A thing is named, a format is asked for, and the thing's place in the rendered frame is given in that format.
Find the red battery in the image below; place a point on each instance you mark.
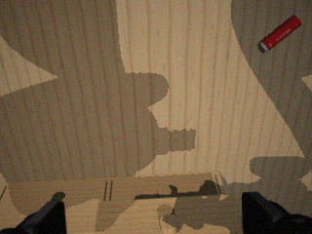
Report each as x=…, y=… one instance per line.
x=280, y=33

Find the small wooden chest of drawers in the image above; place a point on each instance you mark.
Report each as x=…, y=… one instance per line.
x=110, y=179

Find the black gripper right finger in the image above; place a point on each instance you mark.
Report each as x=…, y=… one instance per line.
x=259, y=216

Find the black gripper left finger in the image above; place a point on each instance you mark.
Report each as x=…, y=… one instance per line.
x=49, y=219

